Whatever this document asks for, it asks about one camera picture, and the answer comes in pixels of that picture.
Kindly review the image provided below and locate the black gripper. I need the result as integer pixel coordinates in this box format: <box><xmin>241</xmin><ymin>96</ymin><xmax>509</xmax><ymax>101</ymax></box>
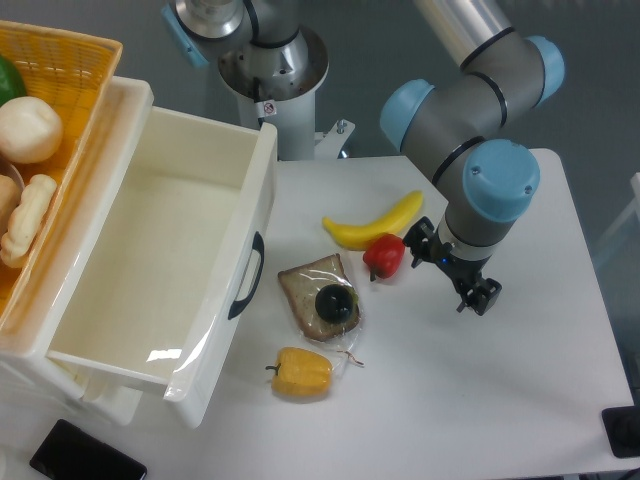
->
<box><xmin>403</xmin><ymin>216</ymin><xmax>502</xmax><ymax>316</ymax></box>

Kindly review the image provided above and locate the dark purple mangosteen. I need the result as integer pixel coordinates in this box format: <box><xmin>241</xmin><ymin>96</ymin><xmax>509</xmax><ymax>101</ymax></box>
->
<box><xmin>315</xmin><ymin>284</ymin><xmax>357</xmax><ymax>325</ymax></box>

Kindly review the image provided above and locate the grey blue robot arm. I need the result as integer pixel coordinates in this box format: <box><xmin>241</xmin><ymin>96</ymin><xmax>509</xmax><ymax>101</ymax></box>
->
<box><xmin>162</xmin><ymin>1</ymin><xmax>565</xmax><ymax>314</ymax></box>

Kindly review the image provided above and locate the red bell pepper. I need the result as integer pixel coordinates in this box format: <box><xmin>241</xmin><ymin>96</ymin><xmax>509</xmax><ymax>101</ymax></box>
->
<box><xmin>363</xmin><ymin>234</ymin><xmax>405</xmax><ymax>282</ymax></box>

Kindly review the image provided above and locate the yellow banana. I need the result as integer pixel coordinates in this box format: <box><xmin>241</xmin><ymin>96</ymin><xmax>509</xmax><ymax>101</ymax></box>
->
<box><xmin>321</xmin><ymin>190</ymin><xmax>424</xmax><ymax>251</ymax></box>

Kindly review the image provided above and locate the bread slice in plastic bag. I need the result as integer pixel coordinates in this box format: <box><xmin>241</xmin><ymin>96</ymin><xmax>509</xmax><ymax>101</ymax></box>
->
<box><xmin>277</xmin><ymin>253</ymin><xmax>365</xmax><ymax>372</ymax></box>

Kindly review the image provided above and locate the yellow bell pepper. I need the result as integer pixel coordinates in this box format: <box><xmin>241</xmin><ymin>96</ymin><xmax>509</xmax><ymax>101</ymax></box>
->
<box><xmin>265</xmin><ymin>347</ymin><xmax>333</xmax><ymax>398</ymax></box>

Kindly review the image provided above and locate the black device at edge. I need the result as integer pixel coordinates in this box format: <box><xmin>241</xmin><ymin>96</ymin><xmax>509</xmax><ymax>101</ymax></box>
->
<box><xmin>601</xmin><ymin>406</ymin><xmax>639</xmax><ymax>458</ymax></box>

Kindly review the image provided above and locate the white open drawer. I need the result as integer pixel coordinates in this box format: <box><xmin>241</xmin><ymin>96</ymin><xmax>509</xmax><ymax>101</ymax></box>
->
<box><xmin>48</xmin><ymin>107</ymin><xmax>277</xmax><ymax>428</ymax></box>

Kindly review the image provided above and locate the orange woven basket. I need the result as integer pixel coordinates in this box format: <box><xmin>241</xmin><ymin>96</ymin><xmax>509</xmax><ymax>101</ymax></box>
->
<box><xmin>1</xmin><ymin>20</ymin><xmax>123</xmax><ymax>334</ymax></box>

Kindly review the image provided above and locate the black smartphone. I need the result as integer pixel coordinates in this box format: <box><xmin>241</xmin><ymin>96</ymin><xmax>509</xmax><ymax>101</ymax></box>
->
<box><xmin>29</xmin><ymin>419</ymin><xmax>147</xmax><ymax>480</ymax></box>

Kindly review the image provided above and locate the pale long pastry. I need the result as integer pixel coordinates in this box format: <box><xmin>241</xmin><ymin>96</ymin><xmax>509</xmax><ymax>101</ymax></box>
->
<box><xmin>1</xmin><ymin>174</ymin><xmax>57</xmax><ymax>269</ymax></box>

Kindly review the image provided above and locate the white drawer cabinet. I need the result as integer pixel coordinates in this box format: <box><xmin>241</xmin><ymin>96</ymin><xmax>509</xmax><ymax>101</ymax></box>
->
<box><xmin>1</xmin><ymin>77</ymin><xmax>153</xmax><ymax>425</ymax></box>

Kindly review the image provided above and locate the white round bun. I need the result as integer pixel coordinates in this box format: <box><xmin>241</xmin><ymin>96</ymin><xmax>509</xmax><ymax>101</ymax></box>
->
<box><xmin>1</xmin><ymin>96</ymin><xmax>64</xmax><ymax>164</ymax></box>

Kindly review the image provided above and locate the tan bread roll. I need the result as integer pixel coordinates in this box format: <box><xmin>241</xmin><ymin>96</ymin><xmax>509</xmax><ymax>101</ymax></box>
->
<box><xmin>0</xmin><ymin>175</ymin><xmax>21</xmax><ymax>235</ymax></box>

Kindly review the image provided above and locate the green fruit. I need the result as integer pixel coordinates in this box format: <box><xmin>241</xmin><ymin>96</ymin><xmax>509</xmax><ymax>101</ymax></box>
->
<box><xmin>0</xmin><ymin>57</ymin><xmax>27</xmax><ymax>106</ymax></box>

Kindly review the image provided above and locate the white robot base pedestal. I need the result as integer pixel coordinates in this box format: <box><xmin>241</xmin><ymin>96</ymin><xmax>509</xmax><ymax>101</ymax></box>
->
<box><xmin>218</xmin><ymin>26</ymin><xmax>355</xmax><ymax>161</ymax></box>

